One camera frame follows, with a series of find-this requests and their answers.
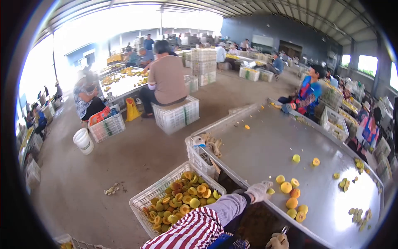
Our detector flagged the person's left hand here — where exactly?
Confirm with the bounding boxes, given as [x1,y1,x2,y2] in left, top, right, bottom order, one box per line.
[246,181,274,205]

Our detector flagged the person's right hand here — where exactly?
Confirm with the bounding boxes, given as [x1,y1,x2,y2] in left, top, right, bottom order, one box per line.
[266,233,290,249]

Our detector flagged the person's left fingers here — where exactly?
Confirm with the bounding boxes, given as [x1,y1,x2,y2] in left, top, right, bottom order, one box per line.
[260,181,274,197]

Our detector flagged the person's right fingers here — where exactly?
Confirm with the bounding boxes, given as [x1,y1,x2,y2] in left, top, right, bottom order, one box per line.
[269,233,290,247]

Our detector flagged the pile of brown peach pits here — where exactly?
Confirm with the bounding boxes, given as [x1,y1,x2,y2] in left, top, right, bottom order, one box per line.
[238,202,282,247]

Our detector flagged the group of whole yellow peaches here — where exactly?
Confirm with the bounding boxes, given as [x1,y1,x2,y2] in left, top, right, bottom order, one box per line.
[276,174,309,223]

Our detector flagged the pile of tan gloves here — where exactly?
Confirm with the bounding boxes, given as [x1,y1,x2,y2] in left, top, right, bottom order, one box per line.
[198,133,223,158]

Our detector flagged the white plastic crate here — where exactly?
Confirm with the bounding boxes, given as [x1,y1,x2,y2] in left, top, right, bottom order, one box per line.
[129,161,227,239]
[238,67,260,82]
[320,106,350,143]
[87,107,126,144]
[185,135,225,180]
[53,233,110,249]
[259,69,274,83]
[151,95,200,135]
[183,75,199,93]

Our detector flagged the cluster of small peach bits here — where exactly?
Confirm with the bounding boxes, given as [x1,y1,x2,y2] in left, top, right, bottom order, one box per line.
[333,172,359,193]
[354,157,371,175]
[348,207,373,233]

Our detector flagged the pile of peach halves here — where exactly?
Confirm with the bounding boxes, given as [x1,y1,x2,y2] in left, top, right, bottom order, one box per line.
[142,171,222,233]

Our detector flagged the person's body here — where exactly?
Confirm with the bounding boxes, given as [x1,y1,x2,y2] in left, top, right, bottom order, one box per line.
[140,207,251,249]

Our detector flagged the stack of white crates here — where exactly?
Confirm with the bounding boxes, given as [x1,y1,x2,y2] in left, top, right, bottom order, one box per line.
[190,48,217,87]

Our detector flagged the yellow plastic bag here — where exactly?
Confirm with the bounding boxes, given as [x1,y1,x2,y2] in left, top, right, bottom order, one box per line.
[125,97,142,122]

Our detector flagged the pile of peach skins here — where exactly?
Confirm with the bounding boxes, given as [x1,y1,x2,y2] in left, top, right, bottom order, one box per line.
[103,182,120,196]

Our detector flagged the steel table with peaches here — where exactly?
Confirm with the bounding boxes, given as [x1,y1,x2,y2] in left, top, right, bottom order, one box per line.
[98,66,150,106]

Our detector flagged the white plastic bucket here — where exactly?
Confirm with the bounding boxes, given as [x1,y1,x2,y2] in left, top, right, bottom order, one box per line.
[73,128,95,155]

